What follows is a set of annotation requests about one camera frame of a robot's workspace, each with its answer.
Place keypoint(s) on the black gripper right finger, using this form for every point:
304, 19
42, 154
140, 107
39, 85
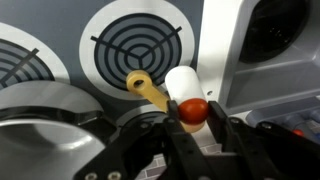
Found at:
266, 150

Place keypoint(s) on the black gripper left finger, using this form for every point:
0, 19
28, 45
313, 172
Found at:
156, 146

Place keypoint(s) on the white object with red cap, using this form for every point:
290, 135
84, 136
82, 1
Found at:
181, 81

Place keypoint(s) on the grey toy pot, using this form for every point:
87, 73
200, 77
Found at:
33, 150

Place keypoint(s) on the wooden toy spoon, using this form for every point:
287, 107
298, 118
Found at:
146, 90

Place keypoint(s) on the grey toy sink basin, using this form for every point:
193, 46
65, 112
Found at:
283, 80

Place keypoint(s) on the black bowl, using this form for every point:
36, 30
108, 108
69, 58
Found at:
273, 30

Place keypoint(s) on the toy kitchen playset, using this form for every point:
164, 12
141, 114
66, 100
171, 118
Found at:
213, 33

